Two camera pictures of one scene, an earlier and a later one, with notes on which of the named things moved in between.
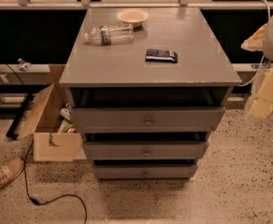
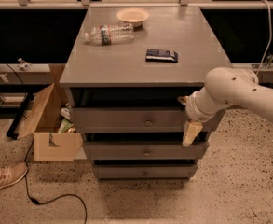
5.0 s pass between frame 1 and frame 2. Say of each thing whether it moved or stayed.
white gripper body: moved
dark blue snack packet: stayed
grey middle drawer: stayed
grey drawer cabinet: stayed
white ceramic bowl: stayed
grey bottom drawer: stayed
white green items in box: stayed
